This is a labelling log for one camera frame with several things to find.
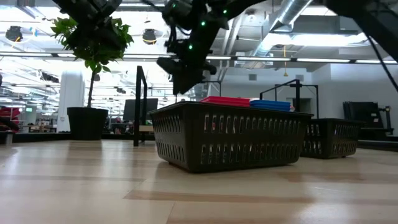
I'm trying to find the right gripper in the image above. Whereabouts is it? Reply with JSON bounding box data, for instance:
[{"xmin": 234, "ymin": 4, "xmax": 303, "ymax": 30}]
[{"xmin": 155, "ymin": 37, "xmax": 218, "ymax": 96}]

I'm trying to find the red plastic slotted basket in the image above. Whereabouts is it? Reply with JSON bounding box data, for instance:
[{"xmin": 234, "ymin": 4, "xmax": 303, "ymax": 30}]
[
  {"xmin": 201, "ymin": 99, "xmax": 251, "ymax": 105},
  {"xmin": 199, "ymin": 95, "xmax": 252, "ymax": 101}
]

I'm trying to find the black plastic slotted basket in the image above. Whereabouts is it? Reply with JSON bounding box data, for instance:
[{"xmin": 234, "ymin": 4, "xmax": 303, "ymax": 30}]
[
  {"xmin": 298, "ymin": 117, "xmax": 364, "ymax": 161},
  {"xmin": 148, "ymin": 100, "xmax": 315, "ymax": 174}
]

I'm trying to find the blue plastic slotted basket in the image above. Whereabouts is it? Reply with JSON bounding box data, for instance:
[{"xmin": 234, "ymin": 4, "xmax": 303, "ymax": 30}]
[
  {"xmin": 249, "ymin": 103, "xmax": 292, "ymax": 108},
  {"xmin": 249, "ymin": 99, "xmax": 292, "ymax": 105}
]

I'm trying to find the black metal shelf leg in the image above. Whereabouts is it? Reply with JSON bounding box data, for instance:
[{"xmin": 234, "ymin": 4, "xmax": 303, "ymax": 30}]
[
  {"xmin": 259, "ymin": 78, "xmax": 320, "ymax": 120},
  {"xmin": 133, "ymin": 65, "xmax": 149, "ymax": 148}
]

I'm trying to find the black computer monitor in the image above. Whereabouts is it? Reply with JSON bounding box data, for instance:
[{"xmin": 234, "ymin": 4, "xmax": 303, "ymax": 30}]
[{"xmin": 122, "ymin": 98, "xmax": 160, "ymax": 123}]

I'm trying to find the green leafy potted plant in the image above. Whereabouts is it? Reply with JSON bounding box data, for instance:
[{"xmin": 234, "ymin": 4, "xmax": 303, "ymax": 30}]
[{"xmin": 49, "ymin": 16, "xmax": 135, "ymax": 108}]

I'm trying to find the black plant pot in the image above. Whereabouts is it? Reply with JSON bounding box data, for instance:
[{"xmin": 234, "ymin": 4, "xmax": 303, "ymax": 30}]
[{"xmin": 66, "ymin": 106, "xmax": 109, "ymax": 142}]

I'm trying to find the white round column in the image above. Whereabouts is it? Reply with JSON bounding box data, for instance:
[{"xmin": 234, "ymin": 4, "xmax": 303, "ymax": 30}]
[{"xmin": 57, "ymin": 69, "xmax": 86, "ymax": 133}]

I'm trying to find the ceiling light strip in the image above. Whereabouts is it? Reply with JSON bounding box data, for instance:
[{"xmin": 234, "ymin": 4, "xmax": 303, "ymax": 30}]
[
  {"xmin": 0, "ymin": 52, "xmax": 175, "ymax": 59},
  {"xmin": 354, "ymin": 58, "xmax": 398, "ymax": 65},
  {"xmin": 295, "ymin": 57, "xmax": 351, "ymax": 63}
]

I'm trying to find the black equipment rack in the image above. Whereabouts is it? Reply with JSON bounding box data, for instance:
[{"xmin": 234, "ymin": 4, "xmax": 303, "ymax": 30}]
[{"xmin": 342, "ymin": 100, "xmax": 396, "ymax": 136}]

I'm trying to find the hanging black cable reel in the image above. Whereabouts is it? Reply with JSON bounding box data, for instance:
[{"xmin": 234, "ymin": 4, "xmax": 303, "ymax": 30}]
[
  {"xmin": 142, "ymin": 28, "xmax": 158, "ymax": 45},
  {"xmin": 5, "ymin": 25, "xmax": 24, "ymax": 43}
]

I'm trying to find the yellow hanging cord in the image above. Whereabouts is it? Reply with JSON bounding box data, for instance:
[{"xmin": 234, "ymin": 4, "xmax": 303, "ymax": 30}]
[{"xmin": 282, "ymin": 44, "xmax": 289, "ymax": 77}]

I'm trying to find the silver ventilation duct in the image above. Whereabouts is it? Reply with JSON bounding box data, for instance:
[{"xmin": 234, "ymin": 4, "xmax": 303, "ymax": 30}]
[{"xmin": 248, "ymin": 0, "xmax": 315, "ymax": 60}]

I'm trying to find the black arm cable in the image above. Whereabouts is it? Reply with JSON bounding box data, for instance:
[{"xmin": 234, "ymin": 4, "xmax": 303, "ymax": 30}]
[{"xmin": 364, "ymin": 32, "xmax": 398, "ymax": 95}]

